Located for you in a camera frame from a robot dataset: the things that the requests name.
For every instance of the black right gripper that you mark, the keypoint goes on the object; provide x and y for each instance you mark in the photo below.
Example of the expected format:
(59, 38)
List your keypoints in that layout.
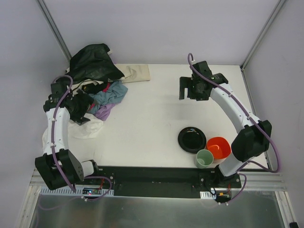
(184, 86)

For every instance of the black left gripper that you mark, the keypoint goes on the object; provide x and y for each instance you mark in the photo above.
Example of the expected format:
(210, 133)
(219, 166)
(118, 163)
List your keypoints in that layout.
(79, 110)

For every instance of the black mesh cloth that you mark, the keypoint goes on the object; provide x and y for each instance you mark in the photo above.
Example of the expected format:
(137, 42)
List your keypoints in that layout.
(93, 62)

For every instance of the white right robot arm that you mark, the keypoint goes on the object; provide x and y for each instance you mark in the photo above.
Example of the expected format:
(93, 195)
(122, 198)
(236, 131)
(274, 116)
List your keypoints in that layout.
(253, 135)

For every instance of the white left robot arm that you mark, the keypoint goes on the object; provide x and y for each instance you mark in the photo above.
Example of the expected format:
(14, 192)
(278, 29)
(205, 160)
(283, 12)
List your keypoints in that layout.
(58, 166)

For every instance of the lilac cloth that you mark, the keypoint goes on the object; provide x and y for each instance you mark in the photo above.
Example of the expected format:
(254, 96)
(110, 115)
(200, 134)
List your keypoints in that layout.
(104, 111)

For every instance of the magenta cloth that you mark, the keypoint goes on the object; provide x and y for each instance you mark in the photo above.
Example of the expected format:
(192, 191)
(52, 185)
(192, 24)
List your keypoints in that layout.
(101, 93)

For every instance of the blue-grey cloth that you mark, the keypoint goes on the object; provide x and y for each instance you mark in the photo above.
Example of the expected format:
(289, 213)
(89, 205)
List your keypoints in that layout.
(114, 95)

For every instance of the beige folded cloth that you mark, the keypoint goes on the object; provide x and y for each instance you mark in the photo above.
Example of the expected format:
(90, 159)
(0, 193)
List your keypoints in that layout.
(134, 73)

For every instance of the cream black tote bag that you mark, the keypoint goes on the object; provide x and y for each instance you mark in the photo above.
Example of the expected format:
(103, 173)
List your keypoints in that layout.
(86, 80)

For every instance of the orange bowl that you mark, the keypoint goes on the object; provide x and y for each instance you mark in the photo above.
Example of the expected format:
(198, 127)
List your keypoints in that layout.
(219, 147)

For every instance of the pale green cup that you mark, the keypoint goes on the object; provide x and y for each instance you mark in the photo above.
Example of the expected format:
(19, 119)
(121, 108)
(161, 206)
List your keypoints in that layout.
(204, 158)

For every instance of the left aluminium frame post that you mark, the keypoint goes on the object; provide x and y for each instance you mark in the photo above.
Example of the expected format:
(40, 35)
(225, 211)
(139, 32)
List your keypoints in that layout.
(50, 21)

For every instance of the aluminium frame post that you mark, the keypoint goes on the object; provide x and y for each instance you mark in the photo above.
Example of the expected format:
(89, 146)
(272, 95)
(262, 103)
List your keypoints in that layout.
(269, 22)
(50, 21)

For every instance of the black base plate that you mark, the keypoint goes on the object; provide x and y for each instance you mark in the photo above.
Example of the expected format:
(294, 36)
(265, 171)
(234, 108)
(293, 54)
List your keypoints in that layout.
(185, 183)

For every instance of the right aluminium frame post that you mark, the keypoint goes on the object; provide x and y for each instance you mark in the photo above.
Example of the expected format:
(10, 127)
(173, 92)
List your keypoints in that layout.
(269, 22)

